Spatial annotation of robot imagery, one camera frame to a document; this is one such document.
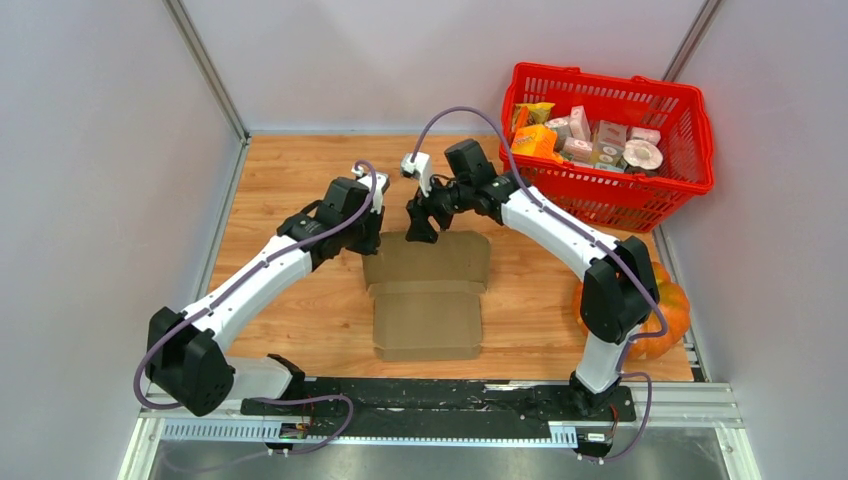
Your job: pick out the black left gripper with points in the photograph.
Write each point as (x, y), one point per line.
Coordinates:
(370, 247)

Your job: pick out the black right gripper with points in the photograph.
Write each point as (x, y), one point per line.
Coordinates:
(420, 209)

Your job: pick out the brown cardboard paper box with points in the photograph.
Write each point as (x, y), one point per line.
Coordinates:
(427, 297)

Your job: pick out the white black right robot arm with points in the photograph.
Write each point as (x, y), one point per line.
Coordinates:
(619, 290)

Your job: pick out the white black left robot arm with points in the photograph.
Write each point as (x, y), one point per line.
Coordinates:
(186, 364)

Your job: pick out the orange snack box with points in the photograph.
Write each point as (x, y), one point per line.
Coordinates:
(534, 141)

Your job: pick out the white pink carton box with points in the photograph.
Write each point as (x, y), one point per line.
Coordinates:
(579, 124)

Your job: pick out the yellow snack bag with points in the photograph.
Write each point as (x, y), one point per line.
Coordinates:
(528, 114)

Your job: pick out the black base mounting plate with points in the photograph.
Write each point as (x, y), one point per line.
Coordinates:
(424, 408)

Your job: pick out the red plastic shopping basket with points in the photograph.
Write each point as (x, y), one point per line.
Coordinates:
(624, 201)

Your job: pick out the white round tape roll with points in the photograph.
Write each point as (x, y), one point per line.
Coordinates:
(642, 154)

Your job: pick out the orange pumpkin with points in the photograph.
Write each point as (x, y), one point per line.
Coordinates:
(675, 308)

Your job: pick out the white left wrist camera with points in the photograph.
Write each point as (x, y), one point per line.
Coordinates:
(377, 183)

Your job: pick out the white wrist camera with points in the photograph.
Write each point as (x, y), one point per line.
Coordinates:
(377, 183)
(418, 166)

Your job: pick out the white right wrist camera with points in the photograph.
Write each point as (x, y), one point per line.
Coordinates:
(418, 166)

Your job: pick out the aluminium frame rail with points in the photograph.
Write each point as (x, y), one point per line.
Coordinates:
(635, 410)

